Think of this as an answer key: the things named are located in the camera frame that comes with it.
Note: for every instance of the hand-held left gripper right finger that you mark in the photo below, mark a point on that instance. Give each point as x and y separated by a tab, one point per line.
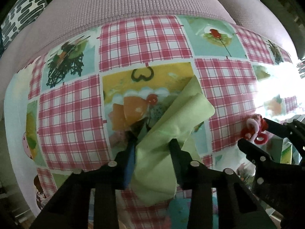
176	159

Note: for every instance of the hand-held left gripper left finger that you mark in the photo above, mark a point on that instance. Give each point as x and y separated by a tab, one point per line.
129	162

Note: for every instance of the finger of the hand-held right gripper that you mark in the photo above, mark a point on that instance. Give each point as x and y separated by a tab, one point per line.
283	130
255	152

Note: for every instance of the red pipe cleaner ornament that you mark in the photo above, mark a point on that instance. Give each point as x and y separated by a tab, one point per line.
247	132

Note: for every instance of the light green cloth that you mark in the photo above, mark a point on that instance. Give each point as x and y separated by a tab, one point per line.
166	128

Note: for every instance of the teal wipes packet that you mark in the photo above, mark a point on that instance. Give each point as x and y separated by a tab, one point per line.
181	211

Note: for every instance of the pink checked picture tablecloth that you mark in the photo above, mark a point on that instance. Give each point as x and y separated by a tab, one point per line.
71	114

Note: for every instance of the grey sofa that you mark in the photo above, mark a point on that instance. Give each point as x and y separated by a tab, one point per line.
281	7

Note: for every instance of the pink sofa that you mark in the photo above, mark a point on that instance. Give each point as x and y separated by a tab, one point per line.
131	2

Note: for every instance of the black and white patterned cushion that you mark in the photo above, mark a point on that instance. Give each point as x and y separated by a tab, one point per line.
21	12

